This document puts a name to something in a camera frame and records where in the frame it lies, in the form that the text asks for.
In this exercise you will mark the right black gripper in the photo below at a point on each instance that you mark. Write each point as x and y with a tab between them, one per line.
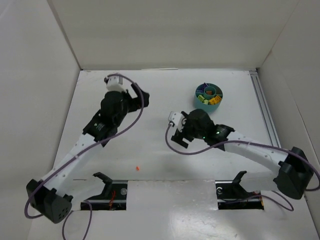
181	135

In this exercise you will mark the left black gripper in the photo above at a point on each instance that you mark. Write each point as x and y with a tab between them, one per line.
136	99

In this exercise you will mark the green square lego brick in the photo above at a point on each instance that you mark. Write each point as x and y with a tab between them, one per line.
201	98

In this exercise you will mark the yellow orange lego brick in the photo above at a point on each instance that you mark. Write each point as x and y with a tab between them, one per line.
215	100

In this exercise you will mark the dark purple lego brick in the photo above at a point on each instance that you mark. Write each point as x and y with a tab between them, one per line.
206	85

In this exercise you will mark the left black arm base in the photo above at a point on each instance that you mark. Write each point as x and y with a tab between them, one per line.
113	195

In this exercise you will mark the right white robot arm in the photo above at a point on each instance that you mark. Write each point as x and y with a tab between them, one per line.
288	171

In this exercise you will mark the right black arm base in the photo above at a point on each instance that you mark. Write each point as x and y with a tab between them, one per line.
232	196

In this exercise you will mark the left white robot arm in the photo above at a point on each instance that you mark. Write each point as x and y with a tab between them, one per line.
49	196

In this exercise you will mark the teal divided round container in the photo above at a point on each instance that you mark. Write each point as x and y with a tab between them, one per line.
215	91

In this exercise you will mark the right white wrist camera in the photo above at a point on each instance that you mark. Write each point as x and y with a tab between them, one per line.
177	119

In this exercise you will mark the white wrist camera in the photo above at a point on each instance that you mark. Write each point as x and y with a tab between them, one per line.
114	83
177	119

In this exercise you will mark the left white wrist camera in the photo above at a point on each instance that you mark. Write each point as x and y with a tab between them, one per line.
114	83

